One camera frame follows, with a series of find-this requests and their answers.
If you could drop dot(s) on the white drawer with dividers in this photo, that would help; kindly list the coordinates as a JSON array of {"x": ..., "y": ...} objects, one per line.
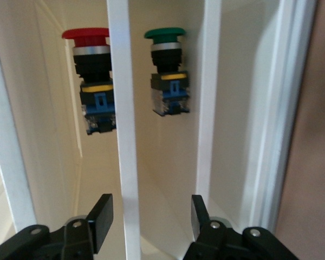
[{"x": 165, "y": 162}]

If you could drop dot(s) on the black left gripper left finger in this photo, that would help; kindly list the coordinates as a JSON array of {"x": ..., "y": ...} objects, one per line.
[{"x": 100, "y": 222}]

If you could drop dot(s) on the green mushroom push button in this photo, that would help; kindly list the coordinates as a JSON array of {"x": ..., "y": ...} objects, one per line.
[{"x": 168, "y": 67}]

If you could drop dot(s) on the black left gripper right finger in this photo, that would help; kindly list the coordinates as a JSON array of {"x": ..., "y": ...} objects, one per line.
[{"x": 205, "y": 235}]

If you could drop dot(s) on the red mushroom push button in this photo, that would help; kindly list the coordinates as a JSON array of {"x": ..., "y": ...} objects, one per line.
[{"x": 92, "y": 67}]

